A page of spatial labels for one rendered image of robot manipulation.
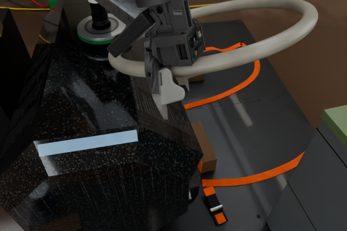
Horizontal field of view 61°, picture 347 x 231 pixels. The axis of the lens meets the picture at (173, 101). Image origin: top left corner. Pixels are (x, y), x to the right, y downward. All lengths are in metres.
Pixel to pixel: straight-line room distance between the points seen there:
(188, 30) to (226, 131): 1.59
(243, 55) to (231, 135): 1.52
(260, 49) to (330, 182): 0.72
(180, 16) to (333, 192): 0.86
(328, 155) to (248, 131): 1.01
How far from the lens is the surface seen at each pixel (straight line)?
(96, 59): 1.27
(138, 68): 0.56
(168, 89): 0.50
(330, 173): 1.14
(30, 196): 1.14
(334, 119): 1.04
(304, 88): 2.52
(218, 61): 0.50
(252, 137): 2.03
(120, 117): 1.01
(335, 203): 1.17
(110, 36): 1.29
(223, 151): 1.92
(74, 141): 1.00
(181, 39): 0.46
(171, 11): 0.47
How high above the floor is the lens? 1.57
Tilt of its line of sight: 46 degrees down
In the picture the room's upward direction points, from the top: straight up
